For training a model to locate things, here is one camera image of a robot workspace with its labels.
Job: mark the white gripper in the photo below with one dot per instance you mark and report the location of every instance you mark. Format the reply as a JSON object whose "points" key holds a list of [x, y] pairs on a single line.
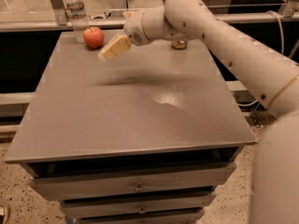
{"points": [[135, 27]]}

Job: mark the red yellow apple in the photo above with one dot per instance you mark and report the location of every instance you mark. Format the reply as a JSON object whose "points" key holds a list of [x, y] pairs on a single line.
{"points": [[94, 37]]}

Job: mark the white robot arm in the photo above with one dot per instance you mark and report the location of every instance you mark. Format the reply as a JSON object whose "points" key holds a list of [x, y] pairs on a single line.
{"points": [[271, 77]]}

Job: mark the clear plastic water bottle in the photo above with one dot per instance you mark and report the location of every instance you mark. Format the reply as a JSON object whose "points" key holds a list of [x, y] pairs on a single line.
{"points": [[78, 17]]}

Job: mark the gold soda can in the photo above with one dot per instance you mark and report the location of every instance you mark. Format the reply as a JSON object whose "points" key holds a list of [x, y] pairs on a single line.
{"points": [[179, 44]]}

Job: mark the grey drawer cabinet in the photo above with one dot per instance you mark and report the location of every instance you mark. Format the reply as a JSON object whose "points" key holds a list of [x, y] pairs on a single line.
{"points": [[151, 107]]}

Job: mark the top grey drawer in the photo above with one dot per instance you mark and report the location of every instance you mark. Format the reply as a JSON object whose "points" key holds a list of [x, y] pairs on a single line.
{"points": [[130, 182]]}

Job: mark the grey drawer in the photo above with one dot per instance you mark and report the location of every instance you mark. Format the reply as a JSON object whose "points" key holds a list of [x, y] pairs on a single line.
{"points": [[130, 182], [183, 216], [138, 205]]}

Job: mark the middle grey drawer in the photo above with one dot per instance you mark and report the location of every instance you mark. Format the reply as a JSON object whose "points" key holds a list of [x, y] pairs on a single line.
{"points": [[138, 205]]}

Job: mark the bottom grey drawer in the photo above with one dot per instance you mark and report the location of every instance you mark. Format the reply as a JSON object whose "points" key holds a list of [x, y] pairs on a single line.
{"points": [[183, 216]]}

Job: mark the shoe at floor corner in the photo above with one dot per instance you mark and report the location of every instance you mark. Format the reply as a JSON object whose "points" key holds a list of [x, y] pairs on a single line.
{"points": [[4, 214]]}

